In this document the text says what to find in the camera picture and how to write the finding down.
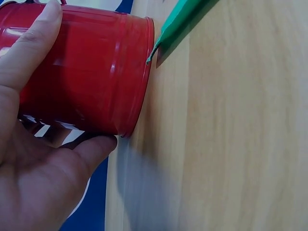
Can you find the person's left hand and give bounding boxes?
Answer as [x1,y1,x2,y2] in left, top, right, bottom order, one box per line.
[0,0,118,231]

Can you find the red metal bucket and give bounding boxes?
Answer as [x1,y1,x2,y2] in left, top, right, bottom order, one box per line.
[0,0,155,148]

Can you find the green paper sheet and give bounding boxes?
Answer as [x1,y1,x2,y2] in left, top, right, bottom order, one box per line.
[146,0,221,65]

